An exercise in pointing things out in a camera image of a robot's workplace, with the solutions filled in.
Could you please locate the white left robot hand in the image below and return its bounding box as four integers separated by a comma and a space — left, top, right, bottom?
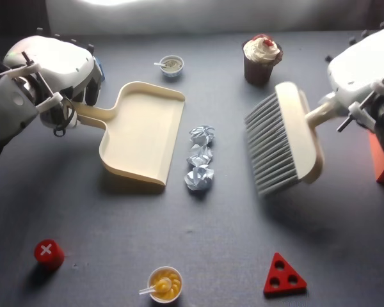
3, 27, 105, 137

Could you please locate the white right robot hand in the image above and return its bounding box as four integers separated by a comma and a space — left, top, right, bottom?
324, 20, 384, 115

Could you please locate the cream brush with grey bristles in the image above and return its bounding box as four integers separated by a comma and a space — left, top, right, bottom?
244, 81, 340, 198

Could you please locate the cream plastic dustpan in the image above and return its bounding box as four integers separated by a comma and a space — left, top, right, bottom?
73, 81, 186, 194

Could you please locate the white paper ball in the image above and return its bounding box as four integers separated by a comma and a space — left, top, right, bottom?
184, 164, 215, 192
187, 144, 214, 167
188, 125, 217, 146

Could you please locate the blue hexagon block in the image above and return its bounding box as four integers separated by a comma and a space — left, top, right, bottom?
94, 56, 106, 81

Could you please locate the toy cupcake with cream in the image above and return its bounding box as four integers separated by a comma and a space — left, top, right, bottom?
242, 34, 284, 86

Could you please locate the orange box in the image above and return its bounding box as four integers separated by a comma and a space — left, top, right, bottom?
368, 130, 384, 184

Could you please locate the small bowl with green soup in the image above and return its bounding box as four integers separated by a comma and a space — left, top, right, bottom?
153, 54, 185, 81

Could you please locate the red cylinder with white cross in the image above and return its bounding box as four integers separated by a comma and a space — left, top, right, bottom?
33, 238, 65, 268

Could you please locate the grey tablecloth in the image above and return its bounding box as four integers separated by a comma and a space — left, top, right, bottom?
0, 30, 384, 307

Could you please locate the red triangle block with holes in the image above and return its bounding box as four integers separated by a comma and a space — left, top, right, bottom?
263, 252, 308, 297

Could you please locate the small bowl with yellow fruit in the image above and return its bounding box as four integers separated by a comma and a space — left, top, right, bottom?
138, 265, 183, 303

